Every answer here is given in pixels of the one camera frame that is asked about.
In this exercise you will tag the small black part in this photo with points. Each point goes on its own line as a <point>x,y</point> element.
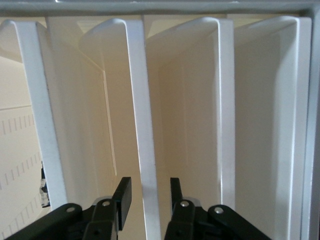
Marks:
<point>44,185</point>

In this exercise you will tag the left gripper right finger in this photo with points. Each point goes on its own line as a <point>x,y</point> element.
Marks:
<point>176,192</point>

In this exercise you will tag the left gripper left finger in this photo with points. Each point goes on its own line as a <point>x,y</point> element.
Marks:
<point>125,195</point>

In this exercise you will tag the white drawer cabinet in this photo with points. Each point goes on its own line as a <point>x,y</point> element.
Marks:
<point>150,10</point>

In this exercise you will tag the white plastic drawer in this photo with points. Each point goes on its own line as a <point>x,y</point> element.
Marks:
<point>35,100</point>
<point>226,125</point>
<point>140,112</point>
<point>302,125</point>

